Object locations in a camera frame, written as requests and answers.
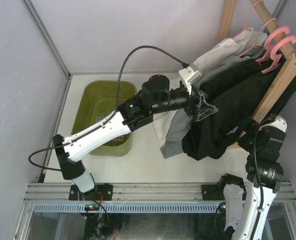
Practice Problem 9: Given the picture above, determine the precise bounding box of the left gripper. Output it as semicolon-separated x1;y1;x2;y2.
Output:
151;81;217;122

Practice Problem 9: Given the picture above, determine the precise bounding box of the black shirt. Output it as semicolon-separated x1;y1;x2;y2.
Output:
181;82;286;161
200;58;285;116

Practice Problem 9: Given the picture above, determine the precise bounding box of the pink hanger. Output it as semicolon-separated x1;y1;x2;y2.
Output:
256;35;296;75
239;17;277;57
255;26;291;63
233;0;264;39

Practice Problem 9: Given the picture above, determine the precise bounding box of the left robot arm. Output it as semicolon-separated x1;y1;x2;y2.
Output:
52;74;218;200

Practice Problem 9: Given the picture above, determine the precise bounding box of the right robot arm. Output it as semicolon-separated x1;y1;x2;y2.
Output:
214;114;287;240

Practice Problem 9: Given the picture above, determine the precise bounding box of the white shirt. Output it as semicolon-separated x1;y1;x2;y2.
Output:
152;27;257;145

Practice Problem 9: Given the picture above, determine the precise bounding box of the grey shirt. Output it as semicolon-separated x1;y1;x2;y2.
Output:
160;32;267;159

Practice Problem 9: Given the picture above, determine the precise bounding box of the pink hanger under grey shirt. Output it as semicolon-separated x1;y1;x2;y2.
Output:
239;17;277;57

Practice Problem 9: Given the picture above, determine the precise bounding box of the pink hanger under white shirt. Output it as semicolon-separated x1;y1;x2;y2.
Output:
233;0;264;39

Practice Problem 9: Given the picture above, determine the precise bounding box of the wooden clothes rack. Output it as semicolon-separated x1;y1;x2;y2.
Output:
217;0;296;151

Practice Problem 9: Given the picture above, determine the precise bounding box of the green plastic basket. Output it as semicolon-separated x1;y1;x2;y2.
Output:
71;80;132;157

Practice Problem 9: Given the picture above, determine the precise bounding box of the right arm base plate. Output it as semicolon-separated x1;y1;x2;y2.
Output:
201;184;224;201

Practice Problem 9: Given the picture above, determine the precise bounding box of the left camera cable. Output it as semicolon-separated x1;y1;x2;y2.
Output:
28;45;188;172

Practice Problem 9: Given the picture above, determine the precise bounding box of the slotted cable duct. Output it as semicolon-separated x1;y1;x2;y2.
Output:
33;202;219;214

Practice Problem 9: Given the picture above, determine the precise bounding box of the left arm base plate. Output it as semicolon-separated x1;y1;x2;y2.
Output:
68;183;113;201

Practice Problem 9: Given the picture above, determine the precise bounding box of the aluminium frame rail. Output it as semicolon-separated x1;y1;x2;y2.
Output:
24;182;296;204

